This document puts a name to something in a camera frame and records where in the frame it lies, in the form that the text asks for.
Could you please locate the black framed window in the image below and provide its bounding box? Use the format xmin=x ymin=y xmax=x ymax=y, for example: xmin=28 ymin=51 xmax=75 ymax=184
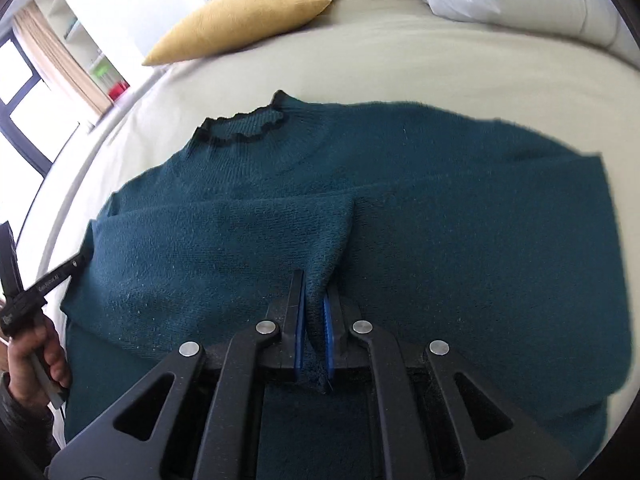
xmin=1 ymin=32 xmax=52 ymax=235

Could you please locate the dark teal knit sweater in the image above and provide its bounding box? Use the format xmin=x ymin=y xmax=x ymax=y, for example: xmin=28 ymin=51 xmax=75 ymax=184
xmin=62 ymin=92 xmax=631 ymax=479

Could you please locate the white wall shelf unit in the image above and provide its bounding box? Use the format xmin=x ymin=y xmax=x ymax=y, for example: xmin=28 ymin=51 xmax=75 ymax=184
xmin=35 ymin=0 xmax=129 ymax=102

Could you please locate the beige striped curtain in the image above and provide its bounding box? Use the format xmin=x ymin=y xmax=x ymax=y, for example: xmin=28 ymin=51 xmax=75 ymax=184
xmin=12 ymin=0 xmax=113 ymax=125

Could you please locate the person's left hand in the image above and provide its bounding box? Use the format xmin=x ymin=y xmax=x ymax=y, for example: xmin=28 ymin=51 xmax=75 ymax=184
xmin=8 ymin=314 xmax=70 ymax=416

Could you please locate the beige bed sheet mattress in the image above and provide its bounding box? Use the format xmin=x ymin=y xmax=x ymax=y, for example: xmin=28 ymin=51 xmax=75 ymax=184
xmin=14 ymin=0 xmax=640 ymax=461

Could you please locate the mustard yellow throw pillow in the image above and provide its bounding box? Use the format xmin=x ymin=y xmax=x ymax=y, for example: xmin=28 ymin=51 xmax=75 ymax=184
xmin=143 ymin=0 xmax=334 ymax=66

